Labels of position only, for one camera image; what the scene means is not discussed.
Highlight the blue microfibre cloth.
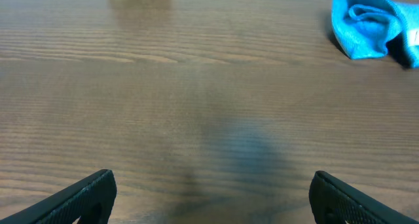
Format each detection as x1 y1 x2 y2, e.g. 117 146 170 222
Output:
331 0 418 68

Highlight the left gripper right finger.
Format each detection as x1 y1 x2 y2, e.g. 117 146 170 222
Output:
308 170 418 224

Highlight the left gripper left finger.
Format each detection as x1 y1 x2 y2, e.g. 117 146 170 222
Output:
1 169 117 224

